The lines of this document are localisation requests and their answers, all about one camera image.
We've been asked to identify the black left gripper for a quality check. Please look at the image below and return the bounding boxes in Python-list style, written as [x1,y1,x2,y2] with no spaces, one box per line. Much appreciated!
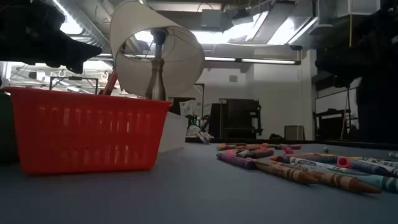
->
[0,0,103,75]

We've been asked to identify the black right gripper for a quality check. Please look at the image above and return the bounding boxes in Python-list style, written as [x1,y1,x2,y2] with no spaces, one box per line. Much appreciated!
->
[315,18,374,91]

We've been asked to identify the white grey crayon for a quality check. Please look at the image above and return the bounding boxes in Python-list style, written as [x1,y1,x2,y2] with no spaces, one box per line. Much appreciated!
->
[287,156,343,171]

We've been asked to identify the whiteboard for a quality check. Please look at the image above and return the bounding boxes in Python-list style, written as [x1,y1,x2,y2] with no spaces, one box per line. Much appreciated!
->
[315,88,358,113]

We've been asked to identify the red desk lamp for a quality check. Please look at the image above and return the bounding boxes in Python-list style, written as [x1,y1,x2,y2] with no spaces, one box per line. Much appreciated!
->
[101,68,119,96]

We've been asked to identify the black side table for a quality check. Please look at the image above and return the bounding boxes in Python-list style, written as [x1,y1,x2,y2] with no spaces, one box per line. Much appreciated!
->
[313,108,357,141]

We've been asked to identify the red plastic basket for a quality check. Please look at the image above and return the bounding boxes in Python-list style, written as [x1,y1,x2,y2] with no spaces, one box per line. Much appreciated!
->
[2,86,172,174]

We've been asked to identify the long ceiling light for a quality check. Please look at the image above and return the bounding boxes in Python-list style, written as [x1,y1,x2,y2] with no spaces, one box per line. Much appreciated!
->
[203,56,302,66]

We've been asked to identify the grey trash can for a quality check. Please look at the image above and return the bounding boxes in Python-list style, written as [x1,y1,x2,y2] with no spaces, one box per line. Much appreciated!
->
[284,124,306,141]

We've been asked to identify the green plastic basket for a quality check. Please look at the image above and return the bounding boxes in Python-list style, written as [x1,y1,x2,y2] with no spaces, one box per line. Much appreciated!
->
[0,92,19,163]

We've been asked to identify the table lamp with white shade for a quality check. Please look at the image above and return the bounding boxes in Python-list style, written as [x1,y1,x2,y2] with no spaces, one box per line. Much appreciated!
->
[109,0,206,101]

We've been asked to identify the clear plastic bin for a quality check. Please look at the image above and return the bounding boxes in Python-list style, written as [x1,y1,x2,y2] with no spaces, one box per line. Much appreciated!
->
[157,111,189,154]

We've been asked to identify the black equipment rack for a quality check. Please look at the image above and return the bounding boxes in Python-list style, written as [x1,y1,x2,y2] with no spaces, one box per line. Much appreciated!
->
[208,98,264,139]

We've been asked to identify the patterned white sheet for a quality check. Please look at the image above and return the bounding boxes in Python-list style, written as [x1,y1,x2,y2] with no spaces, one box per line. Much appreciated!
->
[179,99,203,118]

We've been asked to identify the dark purple crayon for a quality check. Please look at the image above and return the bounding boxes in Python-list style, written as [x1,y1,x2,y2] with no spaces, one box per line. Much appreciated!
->
[236,149,275,159]

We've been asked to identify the teal crayon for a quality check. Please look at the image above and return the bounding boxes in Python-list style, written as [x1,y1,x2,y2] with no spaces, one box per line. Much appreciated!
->
[323,166,398,192]

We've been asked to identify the black pole stand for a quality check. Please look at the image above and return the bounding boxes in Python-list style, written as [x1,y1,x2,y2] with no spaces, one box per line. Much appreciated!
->
[194,82,206,118]

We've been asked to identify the white ceiling box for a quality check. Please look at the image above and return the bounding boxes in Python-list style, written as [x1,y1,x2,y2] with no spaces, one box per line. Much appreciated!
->
[201,8,223,29]

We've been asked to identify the white paper clutter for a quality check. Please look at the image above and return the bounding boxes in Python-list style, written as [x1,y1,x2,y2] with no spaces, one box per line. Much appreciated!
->
[186,124,215,144]

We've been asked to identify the black metal frame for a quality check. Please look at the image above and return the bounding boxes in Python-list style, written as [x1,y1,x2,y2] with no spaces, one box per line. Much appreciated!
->
[49,75,100,95]

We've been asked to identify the silver ventilation duct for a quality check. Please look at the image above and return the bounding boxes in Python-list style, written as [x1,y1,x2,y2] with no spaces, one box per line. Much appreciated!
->
[51,0,113,54]

